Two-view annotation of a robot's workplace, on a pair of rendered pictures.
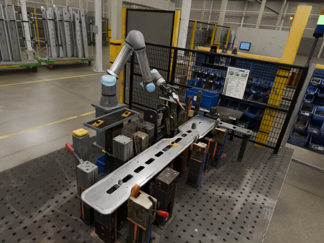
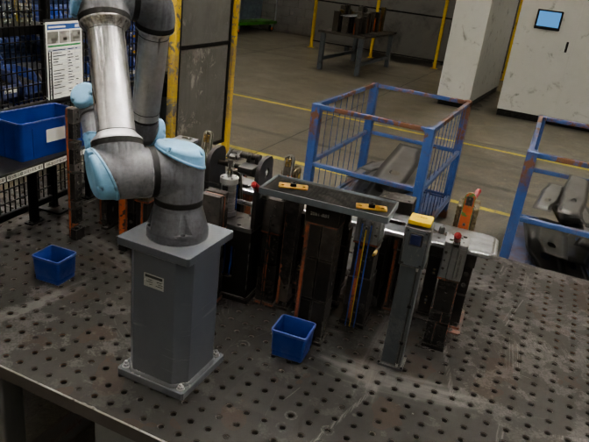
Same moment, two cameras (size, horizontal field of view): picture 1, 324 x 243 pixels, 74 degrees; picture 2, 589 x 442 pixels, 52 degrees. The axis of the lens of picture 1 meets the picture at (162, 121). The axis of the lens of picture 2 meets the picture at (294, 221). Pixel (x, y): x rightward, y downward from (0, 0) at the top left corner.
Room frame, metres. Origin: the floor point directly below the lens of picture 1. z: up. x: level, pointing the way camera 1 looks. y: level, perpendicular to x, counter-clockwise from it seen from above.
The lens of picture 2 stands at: (1.70, 1.84, 1.74)
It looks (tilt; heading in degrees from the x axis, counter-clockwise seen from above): 23 degrees down; 258
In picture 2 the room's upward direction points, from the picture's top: 7 degrees clockwise
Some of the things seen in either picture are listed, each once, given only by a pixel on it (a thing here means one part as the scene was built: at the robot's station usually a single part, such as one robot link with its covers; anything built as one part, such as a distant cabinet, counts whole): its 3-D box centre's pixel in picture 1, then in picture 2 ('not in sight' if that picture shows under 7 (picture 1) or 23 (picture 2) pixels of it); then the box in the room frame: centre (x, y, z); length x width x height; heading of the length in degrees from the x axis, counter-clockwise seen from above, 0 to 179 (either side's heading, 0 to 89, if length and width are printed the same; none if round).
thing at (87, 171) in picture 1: (88, 194); (445, 292); (0.88, 0.35, 0.88); 0.11 x 0.10 x 0.36; 60
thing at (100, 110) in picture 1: (108, 125); (174, 302); (1.68, 0.46, 0.90); 0.21 x 0.21 x 0.40; 56
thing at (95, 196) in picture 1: (171, 145); (294, 197); (1.28, -0.09, 1.00); 1.38 x 0.22 x 0.02; 150
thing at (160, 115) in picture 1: (155, 136); (236, 224); (1.49, 0.04, 0.94); 0.18 x 0.13 x 0.49; 150
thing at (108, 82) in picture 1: (108, 84); (176, 169); (1.69, 0.46, 1.27); 0.13 x 0.12 x 0.14; 16
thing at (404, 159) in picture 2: not in sight; (387, 166); (0.19, -2.15, 0.47); 1.20 x 0.80 x 0.95; 54
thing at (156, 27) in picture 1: (145, 68); not in sight; (4.06, 0.41, 1.00); 1.34 x 0.14 x 2.00; 56
